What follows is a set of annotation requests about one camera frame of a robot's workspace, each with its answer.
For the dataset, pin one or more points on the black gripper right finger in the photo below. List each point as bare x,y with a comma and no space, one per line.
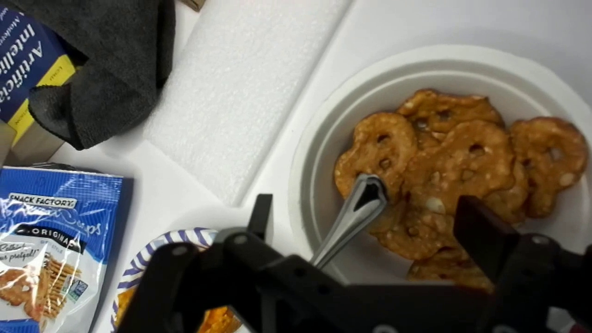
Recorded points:
536,283

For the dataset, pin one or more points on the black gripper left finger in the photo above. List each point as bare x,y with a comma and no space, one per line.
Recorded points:
185,283

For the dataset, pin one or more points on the metal spoon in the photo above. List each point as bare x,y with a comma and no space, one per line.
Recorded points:
353,214

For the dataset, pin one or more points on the blue patterned paper bowl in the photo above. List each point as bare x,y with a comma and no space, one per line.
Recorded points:
140,259

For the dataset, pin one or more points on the white bowl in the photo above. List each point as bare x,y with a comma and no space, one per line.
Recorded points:
344,79

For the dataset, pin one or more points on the orange snack pieces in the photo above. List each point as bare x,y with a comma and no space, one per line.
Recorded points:
214,322

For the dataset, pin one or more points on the blue pretzel snack bag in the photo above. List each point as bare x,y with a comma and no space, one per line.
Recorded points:
55,246

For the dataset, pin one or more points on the brown pretzel crisps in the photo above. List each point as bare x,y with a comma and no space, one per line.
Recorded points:
462,159

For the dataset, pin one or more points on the small wooden box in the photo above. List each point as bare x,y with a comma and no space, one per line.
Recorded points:
29,148

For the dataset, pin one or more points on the black cloth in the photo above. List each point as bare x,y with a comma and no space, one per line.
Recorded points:
111,61

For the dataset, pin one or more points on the colourful game box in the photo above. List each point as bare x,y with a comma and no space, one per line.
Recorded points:
20,66

